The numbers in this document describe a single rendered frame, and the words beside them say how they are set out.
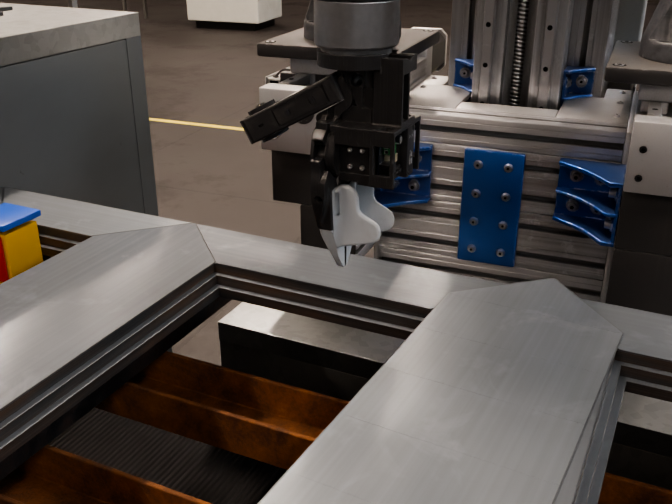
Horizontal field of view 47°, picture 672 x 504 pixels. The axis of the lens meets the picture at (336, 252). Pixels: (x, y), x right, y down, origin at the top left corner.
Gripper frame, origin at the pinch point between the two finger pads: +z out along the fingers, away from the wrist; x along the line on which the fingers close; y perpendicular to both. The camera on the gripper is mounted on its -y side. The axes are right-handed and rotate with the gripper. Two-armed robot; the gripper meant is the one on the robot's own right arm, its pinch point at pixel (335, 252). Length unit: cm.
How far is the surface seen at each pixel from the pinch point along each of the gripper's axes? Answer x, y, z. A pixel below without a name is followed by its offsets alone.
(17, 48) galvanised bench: 23, -62, -13
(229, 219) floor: 196, -140, 88
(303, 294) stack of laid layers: 2.9, -5.3, 7.2
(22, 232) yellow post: -1.8, -40.5, 3.9
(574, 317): 7.5, 22.8, 6.1
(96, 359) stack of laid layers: -17.0, -17.0, 7.3
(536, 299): 9.8, 18.5, 6.0
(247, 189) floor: 232, -152, 87
